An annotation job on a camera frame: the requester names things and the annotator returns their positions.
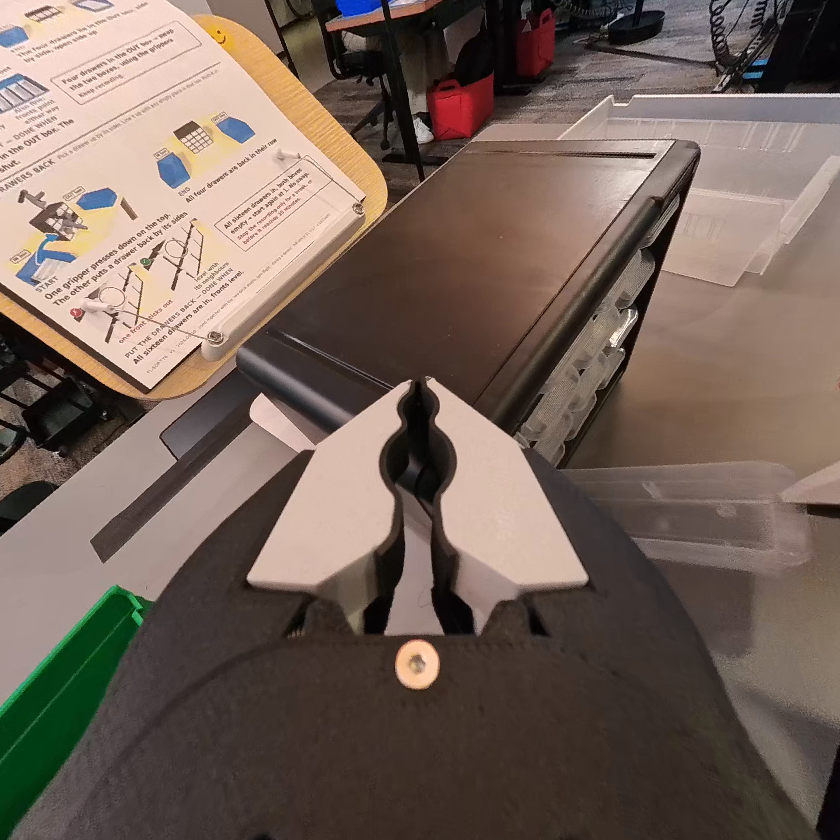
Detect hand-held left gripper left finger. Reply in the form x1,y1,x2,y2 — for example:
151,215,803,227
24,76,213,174
246,379,422,635

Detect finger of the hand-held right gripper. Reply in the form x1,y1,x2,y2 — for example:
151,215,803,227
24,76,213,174
780,458,840,508

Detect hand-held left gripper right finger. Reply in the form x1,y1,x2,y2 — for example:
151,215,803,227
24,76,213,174
419,376,591,637

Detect clear plastic drawer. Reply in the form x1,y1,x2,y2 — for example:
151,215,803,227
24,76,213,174
563,461,816,580

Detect row of clear cabinet drawers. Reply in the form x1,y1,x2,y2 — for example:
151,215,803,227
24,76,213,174
514,196,683,468

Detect black drawer cabinet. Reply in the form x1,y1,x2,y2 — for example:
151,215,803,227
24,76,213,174
235,138,702,490

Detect clear plastic bin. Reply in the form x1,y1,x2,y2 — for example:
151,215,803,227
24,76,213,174
556,94,840,288

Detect green plastic bin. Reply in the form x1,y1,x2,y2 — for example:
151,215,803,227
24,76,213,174
0,585,151,800

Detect black rolling cart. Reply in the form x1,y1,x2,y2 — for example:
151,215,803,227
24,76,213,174
18,376,111,457

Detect laminated instruction sheet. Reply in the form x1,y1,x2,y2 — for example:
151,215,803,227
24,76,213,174
0,0,367,389

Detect instruction sheet on board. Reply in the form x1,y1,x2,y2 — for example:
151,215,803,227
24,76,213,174
0,0,389,455

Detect red fabric bag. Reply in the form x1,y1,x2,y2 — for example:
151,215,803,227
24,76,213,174
515,8,557,80
425,72,496,141

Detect black office chair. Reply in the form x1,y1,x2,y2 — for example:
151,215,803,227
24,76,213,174
315,20,395,132

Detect black stanchion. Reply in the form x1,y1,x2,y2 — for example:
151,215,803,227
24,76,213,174
602,0,668,28

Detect black coiled cable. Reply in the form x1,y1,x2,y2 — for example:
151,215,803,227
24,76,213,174
707,0,770,70

